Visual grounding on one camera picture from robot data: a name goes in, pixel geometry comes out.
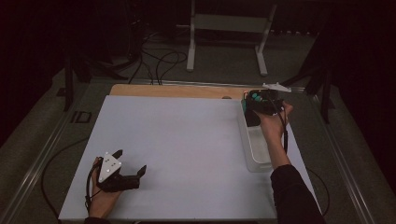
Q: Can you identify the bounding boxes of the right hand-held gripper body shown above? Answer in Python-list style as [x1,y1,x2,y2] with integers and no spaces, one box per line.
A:
[250,81,292,117]

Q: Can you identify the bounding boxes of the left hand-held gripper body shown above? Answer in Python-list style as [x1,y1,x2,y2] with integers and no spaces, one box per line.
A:
[96,151,140,193]

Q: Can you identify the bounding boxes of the white plastic bin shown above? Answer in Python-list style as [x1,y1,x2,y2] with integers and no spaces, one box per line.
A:
[237,98,278,173]

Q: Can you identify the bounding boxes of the person's right hand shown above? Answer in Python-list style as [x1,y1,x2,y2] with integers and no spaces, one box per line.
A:
[253,102,294,140]

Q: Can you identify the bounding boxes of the person's left hand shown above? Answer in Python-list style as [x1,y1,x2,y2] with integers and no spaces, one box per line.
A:
[88,157,123,218]

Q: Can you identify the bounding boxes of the white table board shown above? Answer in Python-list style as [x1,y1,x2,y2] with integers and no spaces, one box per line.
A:
[58,94,324,222]

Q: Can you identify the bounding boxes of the black stand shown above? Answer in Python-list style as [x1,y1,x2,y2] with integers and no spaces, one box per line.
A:
[64,55,129,112]
[270,27,335,125]

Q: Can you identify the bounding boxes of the white metal stand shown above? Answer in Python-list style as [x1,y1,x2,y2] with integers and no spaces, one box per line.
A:
[177,0,278,77]

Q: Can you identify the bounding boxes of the left hand-held gripper cable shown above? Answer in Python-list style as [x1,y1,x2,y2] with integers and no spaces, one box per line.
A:
[84,157,104,213]

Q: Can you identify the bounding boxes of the hand-held gripper cable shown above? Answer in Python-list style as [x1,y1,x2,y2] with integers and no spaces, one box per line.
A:
[274,96,331,217]
[84,157,104,213]

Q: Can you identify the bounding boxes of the right hand-held gripper cable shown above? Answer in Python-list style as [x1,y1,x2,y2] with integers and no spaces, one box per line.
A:
[274,96,331,217]

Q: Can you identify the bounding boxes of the thin black cable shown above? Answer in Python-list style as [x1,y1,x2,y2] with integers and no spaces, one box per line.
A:
[41,136,90,220]

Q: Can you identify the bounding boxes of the metal floor rail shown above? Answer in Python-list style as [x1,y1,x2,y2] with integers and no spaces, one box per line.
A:
[307,92,375,224]
[0,83,92,224]

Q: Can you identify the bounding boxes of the black floor cables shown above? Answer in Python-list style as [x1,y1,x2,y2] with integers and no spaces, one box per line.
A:
[129,31,190,86]

